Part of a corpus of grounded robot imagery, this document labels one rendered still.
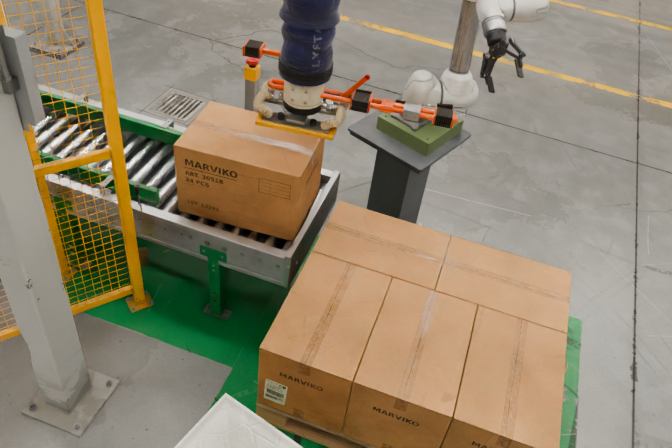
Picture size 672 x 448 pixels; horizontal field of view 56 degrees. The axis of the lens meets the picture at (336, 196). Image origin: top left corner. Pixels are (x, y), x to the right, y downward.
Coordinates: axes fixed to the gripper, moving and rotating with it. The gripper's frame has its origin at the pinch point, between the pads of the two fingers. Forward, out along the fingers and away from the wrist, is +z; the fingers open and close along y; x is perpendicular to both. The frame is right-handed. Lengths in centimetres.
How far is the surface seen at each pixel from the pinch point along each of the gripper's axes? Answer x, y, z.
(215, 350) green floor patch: 42, 165, 80
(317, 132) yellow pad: 40, 66, 1
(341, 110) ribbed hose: 32, 59, -7
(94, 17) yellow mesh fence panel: 129, 75, -32
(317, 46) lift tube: 55, 43, -23
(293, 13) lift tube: 67, 39, -32
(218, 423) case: 105, 42, 109
